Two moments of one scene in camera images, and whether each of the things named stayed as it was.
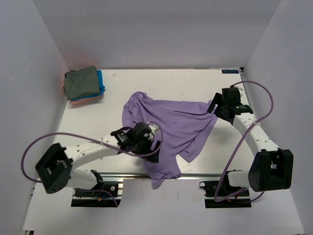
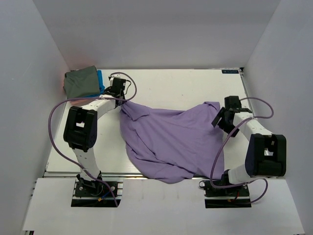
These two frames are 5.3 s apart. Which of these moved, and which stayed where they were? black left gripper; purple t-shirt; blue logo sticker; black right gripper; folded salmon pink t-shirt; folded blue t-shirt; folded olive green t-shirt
Moved: purple t-shirt; black left gripper; black right gripper
Stayed: folded olive green t-shirt; folded salmon pink t-shirt; blue logo sticker; folded blue t-shirt
